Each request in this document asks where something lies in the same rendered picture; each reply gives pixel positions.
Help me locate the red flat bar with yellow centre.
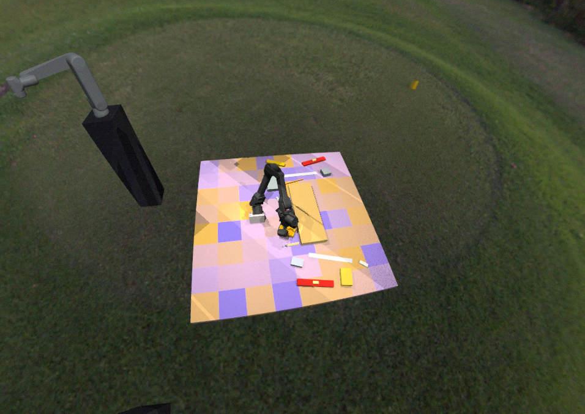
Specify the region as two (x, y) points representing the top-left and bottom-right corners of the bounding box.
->
(297, 279), (334, 287)
(302, 157), (326, 166)

